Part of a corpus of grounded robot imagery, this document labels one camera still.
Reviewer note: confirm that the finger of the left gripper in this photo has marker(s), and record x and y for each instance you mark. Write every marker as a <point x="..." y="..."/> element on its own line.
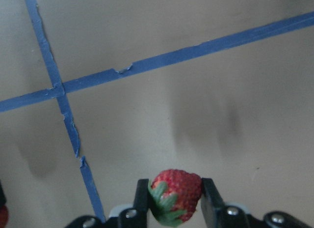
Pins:
<point x="2" y="196"/>

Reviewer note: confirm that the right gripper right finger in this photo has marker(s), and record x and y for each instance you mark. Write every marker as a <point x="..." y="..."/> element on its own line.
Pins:
<point x="220" y="214"/>

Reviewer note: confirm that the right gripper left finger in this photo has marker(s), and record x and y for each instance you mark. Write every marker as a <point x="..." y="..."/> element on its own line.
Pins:
<point x="134" y="216"/>

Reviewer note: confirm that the strawberry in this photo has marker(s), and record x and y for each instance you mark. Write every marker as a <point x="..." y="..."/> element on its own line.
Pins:
<point x="4" y="216"/>
<point x="175" y="195"/>

